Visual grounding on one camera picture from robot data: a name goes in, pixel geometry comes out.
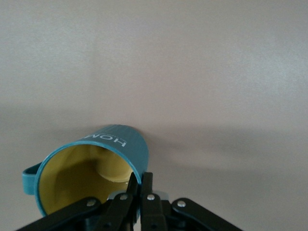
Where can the teal mug with yellow inside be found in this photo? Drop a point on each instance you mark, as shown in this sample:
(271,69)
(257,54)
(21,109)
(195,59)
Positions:
(134,146)

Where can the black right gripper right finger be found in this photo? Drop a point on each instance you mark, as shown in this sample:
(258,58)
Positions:
(156,214)

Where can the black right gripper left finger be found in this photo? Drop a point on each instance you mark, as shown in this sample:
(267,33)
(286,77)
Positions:
(101,214)

